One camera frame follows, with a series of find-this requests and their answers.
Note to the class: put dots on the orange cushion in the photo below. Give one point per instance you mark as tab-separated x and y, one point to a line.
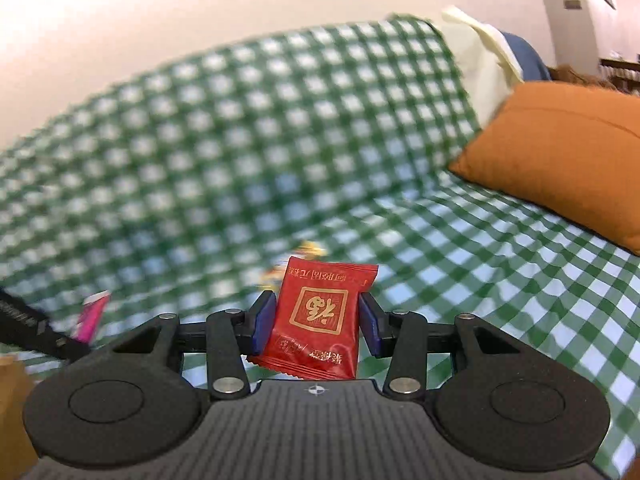
560	160

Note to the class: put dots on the yellow snack bar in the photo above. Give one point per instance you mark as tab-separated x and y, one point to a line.
311	250

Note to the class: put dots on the square red snack packet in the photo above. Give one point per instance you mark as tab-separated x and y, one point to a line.
312	320

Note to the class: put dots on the wooden shelf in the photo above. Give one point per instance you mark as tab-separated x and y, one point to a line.
622	72

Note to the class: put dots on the blue cloth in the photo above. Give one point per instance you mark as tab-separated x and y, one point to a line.
530	57

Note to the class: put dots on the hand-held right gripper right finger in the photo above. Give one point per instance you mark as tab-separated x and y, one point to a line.
372	329

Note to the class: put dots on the pink snack packet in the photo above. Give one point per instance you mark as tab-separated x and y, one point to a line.
92	317

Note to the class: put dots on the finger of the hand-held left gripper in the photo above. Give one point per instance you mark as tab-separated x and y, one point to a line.
70	347

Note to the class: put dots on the cream cloth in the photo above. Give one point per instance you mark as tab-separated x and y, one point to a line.
475	50

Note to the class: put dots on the green checked sofa cover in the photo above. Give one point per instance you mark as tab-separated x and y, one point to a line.
200	135

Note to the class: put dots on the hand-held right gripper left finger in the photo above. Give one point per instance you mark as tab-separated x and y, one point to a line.
262	324

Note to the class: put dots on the cardboard box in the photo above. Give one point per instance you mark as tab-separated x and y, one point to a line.
12	410

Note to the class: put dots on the brown furry object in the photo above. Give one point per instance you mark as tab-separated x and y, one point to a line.
575	76

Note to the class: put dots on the wall switch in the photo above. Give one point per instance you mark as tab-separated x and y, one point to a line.
572	4

